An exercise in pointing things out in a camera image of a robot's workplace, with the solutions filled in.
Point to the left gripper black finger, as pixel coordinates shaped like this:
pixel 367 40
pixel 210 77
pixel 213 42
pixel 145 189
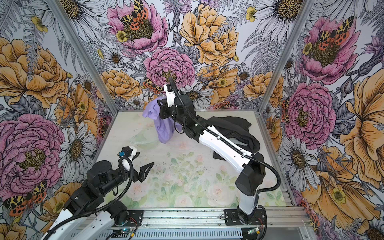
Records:
pixel 144 171
pixel 135 156

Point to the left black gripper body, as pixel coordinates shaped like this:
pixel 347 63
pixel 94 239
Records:
pixel 124 174

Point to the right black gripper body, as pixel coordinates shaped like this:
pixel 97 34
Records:
pixel 166 111

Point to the purple cloth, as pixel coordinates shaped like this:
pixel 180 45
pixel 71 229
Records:
pixel 165 128

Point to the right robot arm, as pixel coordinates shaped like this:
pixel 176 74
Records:
pixel 251 167

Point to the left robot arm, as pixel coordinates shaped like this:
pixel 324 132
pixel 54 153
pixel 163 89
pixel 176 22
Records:
pixel 96 207

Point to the dark grey cloth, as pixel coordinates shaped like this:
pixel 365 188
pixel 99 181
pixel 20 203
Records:
pixel 237 131

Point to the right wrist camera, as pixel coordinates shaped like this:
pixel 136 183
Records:
pixel 170 95

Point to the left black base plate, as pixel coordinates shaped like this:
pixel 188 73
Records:
pixel 129 218

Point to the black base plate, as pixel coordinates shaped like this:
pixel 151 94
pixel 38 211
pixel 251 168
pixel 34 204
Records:
pixel 234 217
pixel 129 218

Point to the white slotted cable duct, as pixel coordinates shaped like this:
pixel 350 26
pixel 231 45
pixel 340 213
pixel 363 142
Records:
pixel 177 234

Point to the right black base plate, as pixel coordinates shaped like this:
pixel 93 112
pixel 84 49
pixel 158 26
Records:
pixel 234 217

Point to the aluminium front rail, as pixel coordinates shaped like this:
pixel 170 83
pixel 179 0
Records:
pixel 177 218

